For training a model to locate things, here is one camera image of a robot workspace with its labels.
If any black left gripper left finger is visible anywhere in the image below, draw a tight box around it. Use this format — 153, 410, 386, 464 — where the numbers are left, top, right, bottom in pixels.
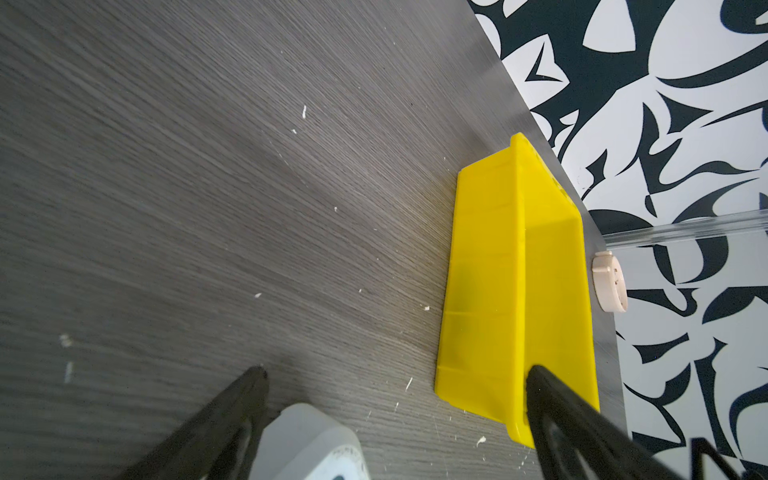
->
118, 366, 269, 479

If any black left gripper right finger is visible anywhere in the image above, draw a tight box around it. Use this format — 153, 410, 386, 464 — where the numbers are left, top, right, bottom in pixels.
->
526, 365, 680, 479

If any yellow plastic bin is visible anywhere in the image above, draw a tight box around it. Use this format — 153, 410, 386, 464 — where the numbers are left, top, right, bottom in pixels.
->
435, 134, 599, 446

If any white digital clock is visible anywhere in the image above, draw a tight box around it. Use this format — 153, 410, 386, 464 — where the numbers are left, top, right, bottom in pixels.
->
249, 403, 371, 480

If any aluminium frame rail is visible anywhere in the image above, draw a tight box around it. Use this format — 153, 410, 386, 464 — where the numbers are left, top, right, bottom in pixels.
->
603, 210, 767, 249

